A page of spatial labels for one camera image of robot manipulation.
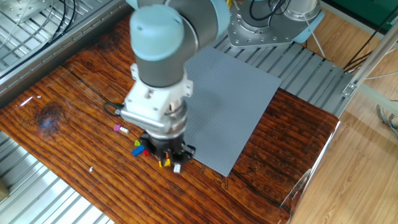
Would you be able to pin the magenta square Lego brick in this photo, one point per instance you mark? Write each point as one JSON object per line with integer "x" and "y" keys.
{"x": 117, "y": 127}

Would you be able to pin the grey robot mount plate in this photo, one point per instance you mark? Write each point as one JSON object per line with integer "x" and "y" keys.
{"x": 255, "y": 37}

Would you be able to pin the yellow plastic clip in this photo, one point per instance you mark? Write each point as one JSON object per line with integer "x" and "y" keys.
{"x": 229, "y": 3}

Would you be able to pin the aluminium frame post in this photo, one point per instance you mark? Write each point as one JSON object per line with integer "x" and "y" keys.
{"x": 370, "y": 59}

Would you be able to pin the small white Lego brick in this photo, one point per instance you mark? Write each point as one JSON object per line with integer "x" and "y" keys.
{"x": 124, "y": 130}

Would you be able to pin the silver finned wrist camera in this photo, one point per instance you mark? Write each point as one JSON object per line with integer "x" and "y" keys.
{"x": 146, "y": 122}

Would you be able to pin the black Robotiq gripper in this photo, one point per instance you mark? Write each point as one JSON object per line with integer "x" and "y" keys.
{"x": 168, "y": 144}

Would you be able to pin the yellow Lego brick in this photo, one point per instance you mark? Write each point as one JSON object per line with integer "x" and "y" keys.
{"x": 165, "y": 162}

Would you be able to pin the long red Lego brick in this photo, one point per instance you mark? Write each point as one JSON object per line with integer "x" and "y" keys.
{"x": 145, "y": 152}

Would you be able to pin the long blue Lego brick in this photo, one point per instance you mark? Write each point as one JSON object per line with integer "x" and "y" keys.
{"x": 138, "y": 150}

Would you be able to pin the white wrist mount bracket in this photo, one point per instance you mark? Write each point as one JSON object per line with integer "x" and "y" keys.
{"x": 146, "y": 102}

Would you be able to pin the lime green Lego brick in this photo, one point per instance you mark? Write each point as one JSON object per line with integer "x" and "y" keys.
{"x": 137, "y": 142}

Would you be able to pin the silver perforated plate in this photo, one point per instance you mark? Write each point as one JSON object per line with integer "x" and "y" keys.
{"x": 21, "y": 9}

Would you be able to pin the grey metal rail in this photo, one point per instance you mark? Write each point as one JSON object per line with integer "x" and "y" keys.
{"x": 62, "y": 46}

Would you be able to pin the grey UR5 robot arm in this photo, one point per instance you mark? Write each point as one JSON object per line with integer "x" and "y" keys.
{"x": 161, "y": 46}

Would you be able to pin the grey Lego baseplate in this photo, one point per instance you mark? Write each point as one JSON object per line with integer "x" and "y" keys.
{"x": 236, "y": 102}

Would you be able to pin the brown cardboard box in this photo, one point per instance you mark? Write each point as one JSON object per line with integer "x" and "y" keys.
{"x": 3, "y": 191}

